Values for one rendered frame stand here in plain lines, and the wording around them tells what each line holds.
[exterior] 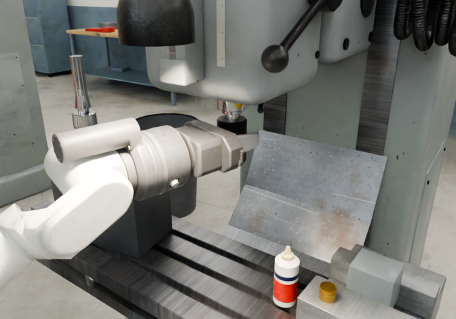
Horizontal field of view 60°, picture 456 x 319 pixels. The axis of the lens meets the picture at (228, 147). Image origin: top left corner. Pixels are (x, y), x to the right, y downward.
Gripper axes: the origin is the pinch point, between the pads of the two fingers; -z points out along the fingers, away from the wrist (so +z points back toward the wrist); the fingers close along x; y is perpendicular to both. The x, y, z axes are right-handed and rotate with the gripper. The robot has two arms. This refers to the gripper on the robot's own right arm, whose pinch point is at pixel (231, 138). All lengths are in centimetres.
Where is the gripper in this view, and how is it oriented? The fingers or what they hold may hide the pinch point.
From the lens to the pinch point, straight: 62.4
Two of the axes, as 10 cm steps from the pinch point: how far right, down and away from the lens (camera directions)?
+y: 0.0, 9.3, 3.7
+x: -6.5, -2.8, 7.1
